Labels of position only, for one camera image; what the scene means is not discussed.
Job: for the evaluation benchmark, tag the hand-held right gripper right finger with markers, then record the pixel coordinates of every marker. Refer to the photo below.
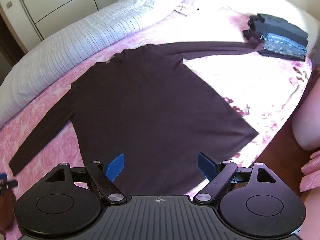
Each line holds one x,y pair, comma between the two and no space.
206,166

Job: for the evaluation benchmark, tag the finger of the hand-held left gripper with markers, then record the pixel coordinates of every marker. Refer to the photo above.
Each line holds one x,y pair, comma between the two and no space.
2,175
8,183

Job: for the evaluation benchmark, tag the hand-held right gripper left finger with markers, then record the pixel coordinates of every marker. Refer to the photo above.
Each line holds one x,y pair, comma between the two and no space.
115,167

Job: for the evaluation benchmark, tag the dark brown sweater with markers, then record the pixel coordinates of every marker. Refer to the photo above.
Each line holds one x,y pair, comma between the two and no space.
150,105

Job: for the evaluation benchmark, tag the pink rose blanket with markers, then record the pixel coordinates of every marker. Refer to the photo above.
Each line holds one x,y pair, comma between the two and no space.
45,155

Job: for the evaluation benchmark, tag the pink curtain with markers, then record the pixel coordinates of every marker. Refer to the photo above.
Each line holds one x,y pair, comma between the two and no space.
307,117

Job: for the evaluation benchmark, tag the grey striped duvet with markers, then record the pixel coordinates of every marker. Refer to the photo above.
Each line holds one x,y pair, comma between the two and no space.
75,47

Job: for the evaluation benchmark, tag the grey folded jeans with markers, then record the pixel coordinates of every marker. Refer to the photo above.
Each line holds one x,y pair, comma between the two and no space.
282,48

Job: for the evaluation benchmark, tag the blue folded jeans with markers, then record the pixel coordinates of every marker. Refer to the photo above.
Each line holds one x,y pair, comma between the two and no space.
282,39

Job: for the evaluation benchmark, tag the dark grey folded garment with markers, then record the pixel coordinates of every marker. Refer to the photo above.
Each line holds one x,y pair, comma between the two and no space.
280,22

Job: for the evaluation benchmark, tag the white wardrobe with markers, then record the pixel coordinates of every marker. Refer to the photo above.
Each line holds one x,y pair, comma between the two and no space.
62,0

